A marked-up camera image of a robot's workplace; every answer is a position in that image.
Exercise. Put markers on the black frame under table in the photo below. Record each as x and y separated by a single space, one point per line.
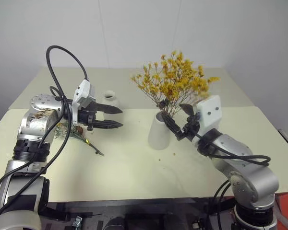
139 203

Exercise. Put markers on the round white ceramic vase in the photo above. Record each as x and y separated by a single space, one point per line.
110 100

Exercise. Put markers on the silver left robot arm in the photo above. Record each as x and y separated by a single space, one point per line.
31 124

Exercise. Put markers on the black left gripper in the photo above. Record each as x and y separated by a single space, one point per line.
87 117

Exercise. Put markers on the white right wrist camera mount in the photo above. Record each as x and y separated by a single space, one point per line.
210 112

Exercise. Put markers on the yellow dried flower bouquet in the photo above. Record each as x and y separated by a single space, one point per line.
172 81

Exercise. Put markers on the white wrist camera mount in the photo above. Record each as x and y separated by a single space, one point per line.
82 92
210 112

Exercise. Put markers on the tall conical white vase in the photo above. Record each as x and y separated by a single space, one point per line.
157 137

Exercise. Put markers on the dark rounded shape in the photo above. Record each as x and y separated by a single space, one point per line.
115 224

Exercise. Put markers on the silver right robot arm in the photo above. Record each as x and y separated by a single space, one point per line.
242 165

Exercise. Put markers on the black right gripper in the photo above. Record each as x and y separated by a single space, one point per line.
190 125

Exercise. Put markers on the small green stemmed flower bouquet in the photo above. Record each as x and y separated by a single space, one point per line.
80 130

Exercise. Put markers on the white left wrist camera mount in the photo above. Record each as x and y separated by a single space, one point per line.
82 92

